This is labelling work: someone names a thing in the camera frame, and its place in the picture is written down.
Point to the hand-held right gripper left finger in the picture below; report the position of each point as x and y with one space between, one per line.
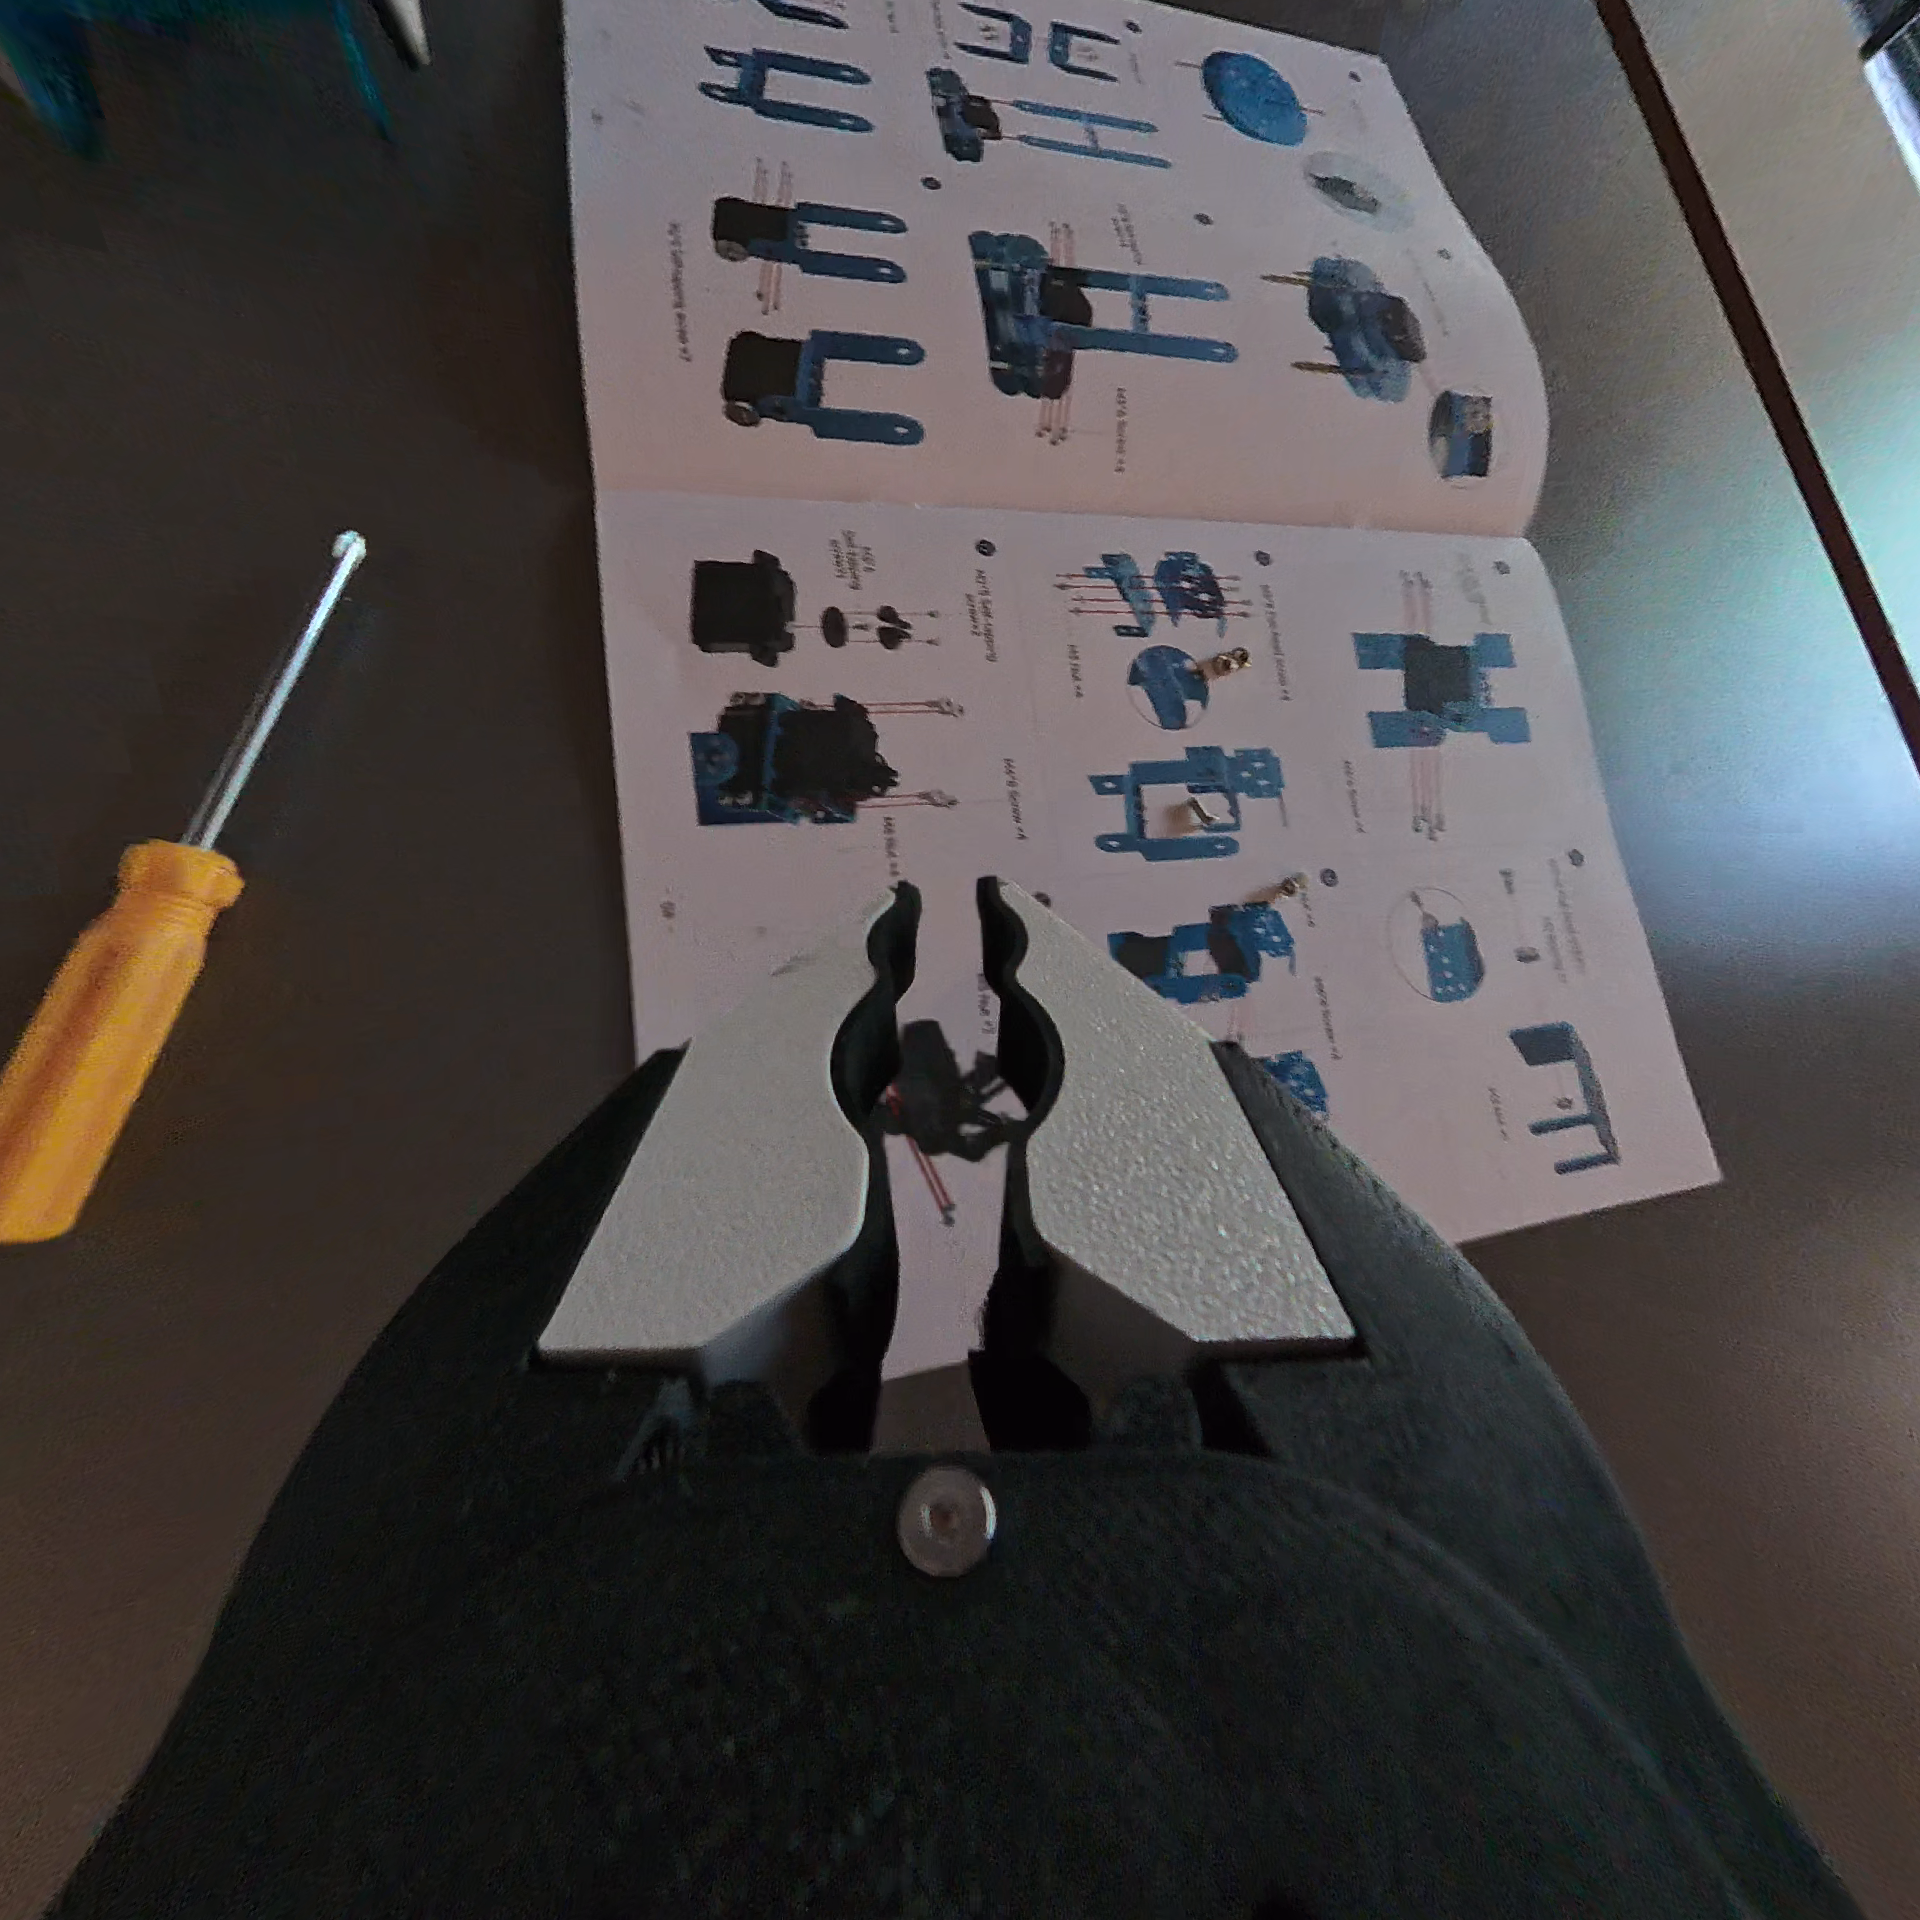
720 1200

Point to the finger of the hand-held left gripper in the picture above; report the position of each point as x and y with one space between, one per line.
408 32

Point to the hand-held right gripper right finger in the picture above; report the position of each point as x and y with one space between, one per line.
1185 1185

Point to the blue metal bracket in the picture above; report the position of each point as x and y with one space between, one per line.
53 60

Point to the dark grey desk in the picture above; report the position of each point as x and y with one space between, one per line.
375 375

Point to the assembly instruction booklet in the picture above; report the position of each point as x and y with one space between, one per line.
902 510

